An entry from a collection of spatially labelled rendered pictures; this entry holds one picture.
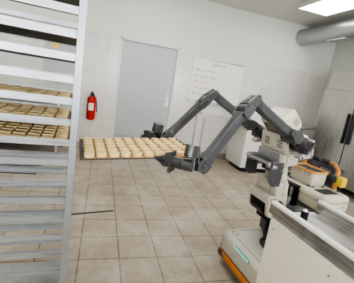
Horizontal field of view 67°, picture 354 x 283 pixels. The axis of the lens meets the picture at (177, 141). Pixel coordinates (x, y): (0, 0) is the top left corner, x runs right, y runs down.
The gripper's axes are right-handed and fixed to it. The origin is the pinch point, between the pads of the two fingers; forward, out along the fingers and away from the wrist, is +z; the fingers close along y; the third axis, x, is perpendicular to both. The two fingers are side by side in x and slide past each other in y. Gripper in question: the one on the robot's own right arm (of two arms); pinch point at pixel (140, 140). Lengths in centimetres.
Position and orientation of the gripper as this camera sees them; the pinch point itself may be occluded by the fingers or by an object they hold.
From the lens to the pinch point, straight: 170.2
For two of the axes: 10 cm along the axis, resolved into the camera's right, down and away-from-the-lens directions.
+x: 9.0, 2.0, -4.0
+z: -4.3, 1.5, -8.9
